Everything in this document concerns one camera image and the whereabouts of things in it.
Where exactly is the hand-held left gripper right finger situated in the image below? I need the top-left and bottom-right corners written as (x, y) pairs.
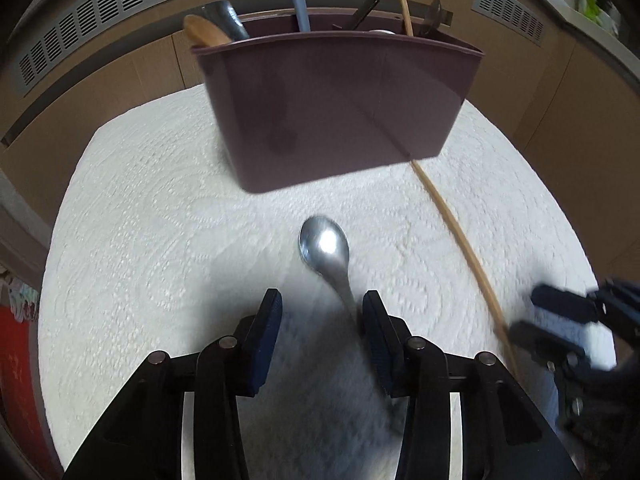
top-left (361, 289), bottom-right (582, 480)

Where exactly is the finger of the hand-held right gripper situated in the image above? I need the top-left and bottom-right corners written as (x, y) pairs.
top-left (531, 280), bottom-right (640, 326)
top-left (509, 321), bottom-right (590, 372)

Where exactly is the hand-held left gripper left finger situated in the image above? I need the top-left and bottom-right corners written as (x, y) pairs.
top-left (62, 287), bottom-right (284, 480)

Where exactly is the metal spoon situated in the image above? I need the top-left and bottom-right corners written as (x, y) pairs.
top-left (298, 214), bottom-right (366, 336)

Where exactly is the purple plastic utensil caddy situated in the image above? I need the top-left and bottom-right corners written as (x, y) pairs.
top-left (190, 7), bottom-right (487, 195)

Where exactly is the wooden spoon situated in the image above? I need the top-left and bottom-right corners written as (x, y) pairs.
top-left (183, 13), bottom-right (235, 47)

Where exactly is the grey-blue plastic spoon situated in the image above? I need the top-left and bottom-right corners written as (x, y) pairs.
top-left (281, 0), bottom-right (312, 32)

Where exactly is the white textured paper towel mat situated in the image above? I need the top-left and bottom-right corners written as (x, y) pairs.
top-left (37, 82), bottom-right (617, 480)

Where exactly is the red object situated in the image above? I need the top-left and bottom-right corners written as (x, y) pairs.
top-left (0, 305), bottom-right (52, 433)

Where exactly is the grey counter ledge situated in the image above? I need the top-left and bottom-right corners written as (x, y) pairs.
top-left (520, 0), bottom-right (640, 92)

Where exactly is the green object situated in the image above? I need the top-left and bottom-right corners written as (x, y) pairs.
top-left (580, 0), bottom-right (617, 29)

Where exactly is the short grey vent grille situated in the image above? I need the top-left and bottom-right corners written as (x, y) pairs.
top-left (472, 0), bottom-right (547, 45)

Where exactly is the black utensil handle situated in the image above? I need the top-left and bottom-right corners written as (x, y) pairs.
top-left (345, 0), bottom-right (381, 32)

